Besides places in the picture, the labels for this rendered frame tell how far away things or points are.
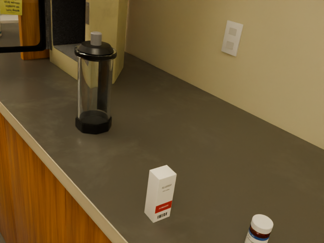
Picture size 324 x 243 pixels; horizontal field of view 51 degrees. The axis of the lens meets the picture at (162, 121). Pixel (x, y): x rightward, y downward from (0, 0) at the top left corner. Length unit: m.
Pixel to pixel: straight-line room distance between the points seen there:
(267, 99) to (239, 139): 0.24
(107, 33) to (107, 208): 0.69
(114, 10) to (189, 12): 0.34
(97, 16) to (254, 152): 0.67
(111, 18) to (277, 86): 0.61
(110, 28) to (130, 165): 0.56
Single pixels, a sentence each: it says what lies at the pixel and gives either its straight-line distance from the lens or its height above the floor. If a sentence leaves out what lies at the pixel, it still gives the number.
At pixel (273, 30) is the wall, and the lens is 1.20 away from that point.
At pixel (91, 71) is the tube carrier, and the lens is 0.89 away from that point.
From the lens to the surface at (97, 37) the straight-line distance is 0.90.
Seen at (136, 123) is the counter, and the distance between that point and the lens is 1.04.
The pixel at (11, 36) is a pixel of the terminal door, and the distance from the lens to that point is 1.45.
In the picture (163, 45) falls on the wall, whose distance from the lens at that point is 1.55.
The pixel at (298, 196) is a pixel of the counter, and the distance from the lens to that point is 0.88.
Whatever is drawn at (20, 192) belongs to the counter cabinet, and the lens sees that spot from 1.34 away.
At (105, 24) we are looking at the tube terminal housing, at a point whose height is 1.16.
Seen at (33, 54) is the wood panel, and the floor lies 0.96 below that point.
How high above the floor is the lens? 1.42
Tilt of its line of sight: 27 degrees down
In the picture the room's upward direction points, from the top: 8 degrees clockwise
